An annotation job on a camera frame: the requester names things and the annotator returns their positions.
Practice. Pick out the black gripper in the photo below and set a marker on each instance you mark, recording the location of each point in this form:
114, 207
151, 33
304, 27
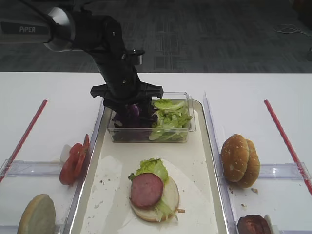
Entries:
118, 97

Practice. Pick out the purple cabbage piece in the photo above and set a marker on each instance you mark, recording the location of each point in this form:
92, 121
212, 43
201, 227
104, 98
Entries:
133, 111

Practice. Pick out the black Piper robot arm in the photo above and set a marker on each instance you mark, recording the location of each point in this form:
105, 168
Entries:
100, 36

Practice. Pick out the green lettuce in container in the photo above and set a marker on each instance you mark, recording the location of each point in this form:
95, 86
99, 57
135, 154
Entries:
173, 119

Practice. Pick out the green lettuce on bun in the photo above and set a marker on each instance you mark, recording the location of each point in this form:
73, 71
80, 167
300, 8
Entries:
154, 166

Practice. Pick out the pink meat slice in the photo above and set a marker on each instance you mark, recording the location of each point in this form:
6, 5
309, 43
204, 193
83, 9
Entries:
146, 191

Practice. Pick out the white pusher block tomato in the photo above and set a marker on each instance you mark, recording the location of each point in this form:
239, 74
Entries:
64, 155

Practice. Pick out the red tomato slices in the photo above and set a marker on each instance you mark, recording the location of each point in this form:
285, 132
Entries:
72, 168

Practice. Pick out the dark meat patties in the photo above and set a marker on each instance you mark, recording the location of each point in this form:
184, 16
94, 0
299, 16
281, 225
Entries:
253, 224

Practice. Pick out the white pusher block patties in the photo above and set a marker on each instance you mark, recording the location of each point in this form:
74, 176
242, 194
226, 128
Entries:
273, 228

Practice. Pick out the purple cabbage in container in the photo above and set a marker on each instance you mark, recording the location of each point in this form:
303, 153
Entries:
137, 131

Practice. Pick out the clear plastic salad container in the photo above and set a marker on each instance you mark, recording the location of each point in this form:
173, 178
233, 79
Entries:
178, 96

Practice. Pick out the bottom bun on tray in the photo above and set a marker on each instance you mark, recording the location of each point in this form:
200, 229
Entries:
165, 209

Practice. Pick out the left red rod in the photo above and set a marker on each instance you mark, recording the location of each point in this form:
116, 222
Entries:
22, 140

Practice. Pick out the red rod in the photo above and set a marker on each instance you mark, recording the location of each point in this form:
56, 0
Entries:
22, 140
289, 146

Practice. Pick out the metal serving tray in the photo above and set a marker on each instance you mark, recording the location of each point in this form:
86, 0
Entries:
105, 206

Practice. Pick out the front sesame bun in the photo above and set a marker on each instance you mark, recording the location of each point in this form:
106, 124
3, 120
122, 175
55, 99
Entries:
235, 157

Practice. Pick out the sesame bun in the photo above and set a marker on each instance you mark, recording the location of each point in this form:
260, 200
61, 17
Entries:
253, 167
235, 157

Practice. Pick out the rear sesame bun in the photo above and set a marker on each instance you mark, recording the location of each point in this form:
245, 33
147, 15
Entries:
253, 167

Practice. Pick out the left bun half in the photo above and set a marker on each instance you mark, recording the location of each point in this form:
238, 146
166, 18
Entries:
39, 217

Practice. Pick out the right red rod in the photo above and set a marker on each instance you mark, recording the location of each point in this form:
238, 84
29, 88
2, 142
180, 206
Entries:
289, 146

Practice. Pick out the clear rail near tomato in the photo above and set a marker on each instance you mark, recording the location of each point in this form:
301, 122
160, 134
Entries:
30, 168

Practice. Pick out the right clear long rail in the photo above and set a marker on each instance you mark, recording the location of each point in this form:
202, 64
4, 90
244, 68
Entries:
223, 189

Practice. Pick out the clear rail behind buns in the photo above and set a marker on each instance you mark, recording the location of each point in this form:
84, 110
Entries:
288, 171

